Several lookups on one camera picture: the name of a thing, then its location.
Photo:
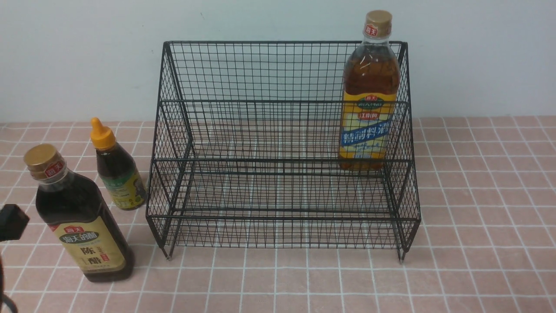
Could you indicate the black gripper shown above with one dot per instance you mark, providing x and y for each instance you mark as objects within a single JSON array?
[{"x": 13, "y": 222}]

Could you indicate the dark vinegar bottle gold cap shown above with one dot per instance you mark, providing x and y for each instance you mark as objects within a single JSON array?
[{"x": 74, "y": 209}]

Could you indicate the small bottle orange nozzle cap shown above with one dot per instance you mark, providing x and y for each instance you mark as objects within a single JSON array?
[{"x": 117, "y": 169}]

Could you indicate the amber cooking wine bottle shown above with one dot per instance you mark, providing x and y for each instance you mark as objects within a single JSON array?
[{"x": 371, "y": 79}]

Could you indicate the black wire mesh shelf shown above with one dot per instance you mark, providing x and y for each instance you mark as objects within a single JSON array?
[{"x": 246, "y": 152}]

